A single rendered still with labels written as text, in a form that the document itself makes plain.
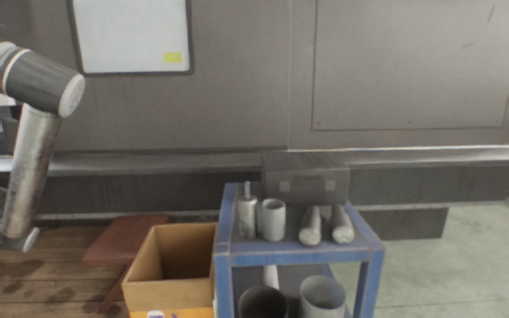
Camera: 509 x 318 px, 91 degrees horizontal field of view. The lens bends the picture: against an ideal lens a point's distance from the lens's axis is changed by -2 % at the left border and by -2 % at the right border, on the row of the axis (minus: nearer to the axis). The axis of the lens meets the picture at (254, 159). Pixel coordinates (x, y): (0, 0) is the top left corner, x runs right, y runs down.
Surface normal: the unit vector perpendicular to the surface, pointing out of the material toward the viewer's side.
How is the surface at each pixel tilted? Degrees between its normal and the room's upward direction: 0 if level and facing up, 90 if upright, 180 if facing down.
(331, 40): 86
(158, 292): 90
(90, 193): 90
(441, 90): 86
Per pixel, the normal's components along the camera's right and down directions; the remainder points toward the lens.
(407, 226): 0.04, 0.31
